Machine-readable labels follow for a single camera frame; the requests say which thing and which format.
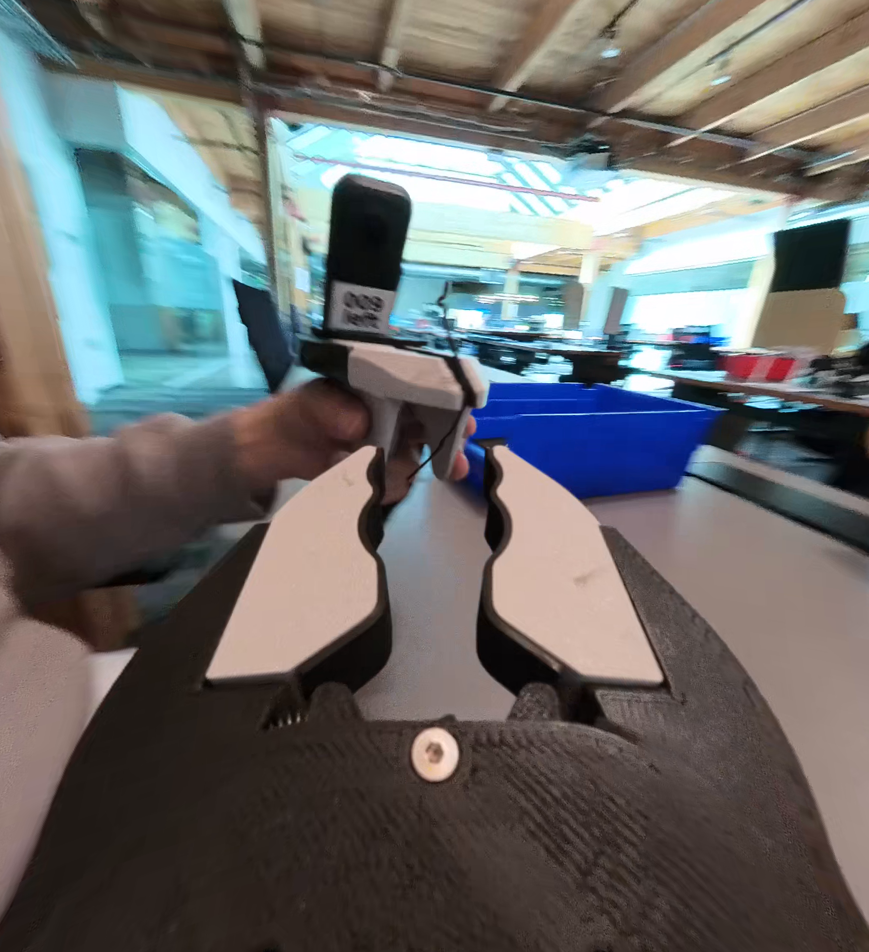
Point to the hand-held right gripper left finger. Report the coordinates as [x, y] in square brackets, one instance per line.
[308, 580]

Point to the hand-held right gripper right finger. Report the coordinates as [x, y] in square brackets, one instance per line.
[576, 595]

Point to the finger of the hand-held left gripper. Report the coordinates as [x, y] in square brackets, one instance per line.
[453, 442]
[405, 375]

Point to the person's left forearm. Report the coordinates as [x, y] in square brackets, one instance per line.
[107, 491]

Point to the white desk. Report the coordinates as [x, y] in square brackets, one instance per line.
[777, 595]

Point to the black desk channel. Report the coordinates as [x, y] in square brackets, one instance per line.
[814, 513]

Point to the person's left hand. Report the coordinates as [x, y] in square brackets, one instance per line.
[308, 431]

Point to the blue plastic bin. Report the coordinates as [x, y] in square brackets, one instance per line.
[605, 446]

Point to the row of office desks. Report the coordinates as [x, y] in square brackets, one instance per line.
[591, 357]

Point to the glass office partition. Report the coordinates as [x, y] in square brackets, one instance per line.
[152, 282]

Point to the red plastic bin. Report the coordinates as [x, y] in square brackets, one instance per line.
[758, 366]

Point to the person's torso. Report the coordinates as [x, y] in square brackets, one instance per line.
[3, 744]

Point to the cardboard sheet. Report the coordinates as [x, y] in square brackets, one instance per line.
[799, 320]

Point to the wooden pillar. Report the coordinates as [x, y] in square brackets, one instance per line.
[3, 312]

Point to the black screen panel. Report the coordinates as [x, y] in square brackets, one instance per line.
[810, 256]

